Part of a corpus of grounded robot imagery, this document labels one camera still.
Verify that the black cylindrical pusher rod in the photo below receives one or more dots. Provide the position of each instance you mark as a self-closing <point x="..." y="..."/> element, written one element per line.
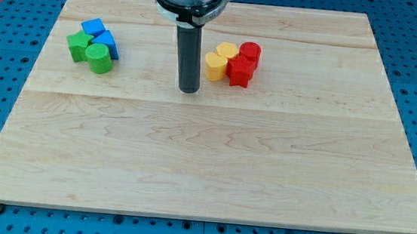
<point x="189" y="58"/>

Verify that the red star block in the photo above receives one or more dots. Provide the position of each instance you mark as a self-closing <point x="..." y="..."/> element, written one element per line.
<point x="240" y="71"/>

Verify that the green star block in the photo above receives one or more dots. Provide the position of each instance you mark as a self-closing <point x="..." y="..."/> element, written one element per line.
<point x="78" y="44"/>

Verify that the yellow heart block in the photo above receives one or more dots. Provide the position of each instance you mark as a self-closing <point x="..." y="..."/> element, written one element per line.
<point x="216" y="66"/>

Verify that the yellow hexagon block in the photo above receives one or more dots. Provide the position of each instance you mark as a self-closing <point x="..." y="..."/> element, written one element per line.
<point x="227" y="50"/>

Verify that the red cylinder block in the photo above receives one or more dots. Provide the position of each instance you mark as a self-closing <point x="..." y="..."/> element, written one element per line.
<point x="252" y="51"/>

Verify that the blue triangle block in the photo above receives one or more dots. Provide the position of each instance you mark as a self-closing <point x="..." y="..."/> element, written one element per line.
<point x="107" y="39"/>

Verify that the green cylinder block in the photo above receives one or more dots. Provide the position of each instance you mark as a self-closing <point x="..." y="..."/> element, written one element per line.
<point x="98" y="58"/>

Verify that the blue cube block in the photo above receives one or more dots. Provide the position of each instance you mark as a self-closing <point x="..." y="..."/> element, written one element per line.
<point x="93" y="27"/>

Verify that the light wooden board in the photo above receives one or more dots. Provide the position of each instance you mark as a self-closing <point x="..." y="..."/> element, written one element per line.
<point x="314" y="142"/>

